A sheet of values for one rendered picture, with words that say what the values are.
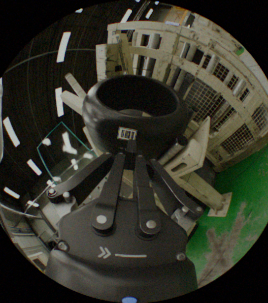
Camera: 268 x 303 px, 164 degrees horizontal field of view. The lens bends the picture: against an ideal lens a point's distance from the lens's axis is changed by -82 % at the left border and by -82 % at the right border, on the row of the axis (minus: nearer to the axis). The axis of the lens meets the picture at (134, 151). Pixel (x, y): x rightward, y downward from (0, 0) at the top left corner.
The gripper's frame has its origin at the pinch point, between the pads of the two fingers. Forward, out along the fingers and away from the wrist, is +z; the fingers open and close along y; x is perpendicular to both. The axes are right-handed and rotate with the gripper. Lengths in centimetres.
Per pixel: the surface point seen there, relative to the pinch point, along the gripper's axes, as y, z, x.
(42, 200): -767, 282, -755
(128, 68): -12, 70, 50
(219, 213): 96, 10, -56
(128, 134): -1.3, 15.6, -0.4
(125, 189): 2, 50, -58
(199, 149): 25.7, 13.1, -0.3
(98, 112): -13.8, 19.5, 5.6
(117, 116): -5.9, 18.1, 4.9
